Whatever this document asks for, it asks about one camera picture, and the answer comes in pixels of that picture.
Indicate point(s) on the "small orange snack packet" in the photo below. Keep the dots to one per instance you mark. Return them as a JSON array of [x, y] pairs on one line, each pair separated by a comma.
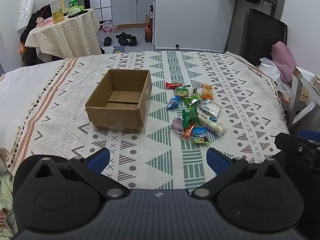
[[188, 131]]

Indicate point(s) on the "pile of light clothes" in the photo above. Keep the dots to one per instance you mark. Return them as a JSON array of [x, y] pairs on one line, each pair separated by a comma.
[[6, 200]]

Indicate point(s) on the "yellow oil bottle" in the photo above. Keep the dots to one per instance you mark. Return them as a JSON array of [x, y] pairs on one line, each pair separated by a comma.
[[57, 11]]

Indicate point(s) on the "pink cloth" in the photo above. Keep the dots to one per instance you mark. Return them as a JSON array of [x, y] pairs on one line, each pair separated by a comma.
[[283, 58]]

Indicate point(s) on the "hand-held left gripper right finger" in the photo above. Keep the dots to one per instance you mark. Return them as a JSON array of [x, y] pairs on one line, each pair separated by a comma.
[[217, 160]]

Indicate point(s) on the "bubble wrap sheet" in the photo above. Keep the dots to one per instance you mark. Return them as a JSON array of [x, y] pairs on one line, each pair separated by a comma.
[[25, 11]]

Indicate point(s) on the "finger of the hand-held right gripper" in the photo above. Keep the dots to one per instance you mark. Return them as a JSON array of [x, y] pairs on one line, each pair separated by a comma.
[[310, 134], [292, 143]]

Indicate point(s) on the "purple snack packet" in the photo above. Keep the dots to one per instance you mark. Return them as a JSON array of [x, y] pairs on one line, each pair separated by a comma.
[[177, 124]]

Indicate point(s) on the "wicker basket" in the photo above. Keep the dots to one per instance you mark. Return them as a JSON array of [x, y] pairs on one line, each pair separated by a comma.
[[304, 94]]

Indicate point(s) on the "crumpled green snack packet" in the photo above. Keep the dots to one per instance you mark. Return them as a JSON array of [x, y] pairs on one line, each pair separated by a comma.
[[193, 100]]

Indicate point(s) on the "white plastic bag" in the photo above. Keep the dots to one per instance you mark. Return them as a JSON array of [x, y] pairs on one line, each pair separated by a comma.
[[271, 71]]

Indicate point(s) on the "long white snack packet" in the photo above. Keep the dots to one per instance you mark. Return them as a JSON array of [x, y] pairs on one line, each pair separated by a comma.
[[212, 125]]

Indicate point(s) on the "orange biscuit packet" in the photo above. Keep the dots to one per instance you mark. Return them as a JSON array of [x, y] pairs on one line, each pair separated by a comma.
[[207, 91]]

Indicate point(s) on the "table with dotted tablecloth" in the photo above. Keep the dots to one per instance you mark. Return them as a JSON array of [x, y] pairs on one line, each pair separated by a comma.
[[65, 37]]

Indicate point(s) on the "green yellow cracker packet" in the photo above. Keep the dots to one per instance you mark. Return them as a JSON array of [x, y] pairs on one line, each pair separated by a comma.
[[182, 92]]

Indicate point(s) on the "pink cartoon box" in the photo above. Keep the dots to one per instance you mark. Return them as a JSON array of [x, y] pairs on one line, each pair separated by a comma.
[[44, 21]]

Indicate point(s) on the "blue fruit print snack packet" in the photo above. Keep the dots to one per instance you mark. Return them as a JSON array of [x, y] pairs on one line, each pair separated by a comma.
[[201, 135]]

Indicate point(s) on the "large green snack packet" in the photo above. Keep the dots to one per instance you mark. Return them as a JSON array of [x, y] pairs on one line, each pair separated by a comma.
[[190, 117]]

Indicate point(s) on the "red snack packet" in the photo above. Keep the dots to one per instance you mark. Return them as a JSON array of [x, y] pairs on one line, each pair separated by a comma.
[[171, 85]]

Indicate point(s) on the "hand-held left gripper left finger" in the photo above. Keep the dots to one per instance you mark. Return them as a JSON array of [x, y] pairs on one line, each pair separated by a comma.
[[100, 158]]

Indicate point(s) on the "clear white packet blue label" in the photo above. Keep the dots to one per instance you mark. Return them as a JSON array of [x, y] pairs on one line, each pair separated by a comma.
[[210, 108]]

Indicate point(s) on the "green tissue pack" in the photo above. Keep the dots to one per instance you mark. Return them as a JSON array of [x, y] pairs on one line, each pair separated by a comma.
[[75, 10]]

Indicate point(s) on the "orange bag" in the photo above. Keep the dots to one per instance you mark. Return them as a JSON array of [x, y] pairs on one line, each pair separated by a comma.
[[22, 48]]

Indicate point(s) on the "white kitchen cabinet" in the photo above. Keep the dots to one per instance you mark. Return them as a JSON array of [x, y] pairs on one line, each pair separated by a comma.
[[132, 8]]

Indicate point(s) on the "black slipper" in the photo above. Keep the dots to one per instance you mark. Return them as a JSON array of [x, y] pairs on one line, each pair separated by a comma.
[[132, 41], [107, 41], [123, 41], [123, 35]]

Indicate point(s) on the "cardboard box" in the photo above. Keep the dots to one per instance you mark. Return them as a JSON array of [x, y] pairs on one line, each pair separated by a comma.
[[120, 100]]

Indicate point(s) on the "plain blue snack packet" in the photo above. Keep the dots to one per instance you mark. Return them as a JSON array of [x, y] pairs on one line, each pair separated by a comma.
[[173, 102]]

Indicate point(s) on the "dark clothes on chair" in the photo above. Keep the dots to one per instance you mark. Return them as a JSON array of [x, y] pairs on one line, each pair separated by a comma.
[[30, 32]]

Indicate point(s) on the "white bed sheet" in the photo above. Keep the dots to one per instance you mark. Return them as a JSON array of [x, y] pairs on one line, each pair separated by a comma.
[[22, 87]]

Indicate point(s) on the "black folded panel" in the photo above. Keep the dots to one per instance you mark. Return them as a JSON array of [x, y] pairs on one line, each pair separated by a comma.
[[265, 35]]

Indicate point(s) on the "pack of water bottles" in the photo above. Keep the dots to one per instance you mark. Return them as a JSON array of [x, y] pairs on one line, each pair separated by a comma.
[[109, 27]]

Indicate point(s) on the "small brown carton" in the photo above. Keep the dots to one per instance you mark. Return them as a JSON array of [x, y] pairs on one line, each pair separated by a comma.
[[146, 20]]

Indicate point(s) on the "white chair frame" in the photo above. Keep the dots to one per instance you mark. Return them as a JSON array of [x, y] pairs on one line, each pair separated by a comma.
[[297, 97]]

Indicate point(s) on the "patterned bed blanket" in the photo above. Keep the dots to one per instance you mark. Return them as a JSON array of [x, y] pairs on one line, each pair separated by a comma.
[[160, 150]]

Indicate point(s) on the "small clear stick packet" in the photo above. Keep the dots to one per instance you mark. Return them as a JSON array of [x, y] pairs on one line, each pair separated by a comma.
[[194, 90]]

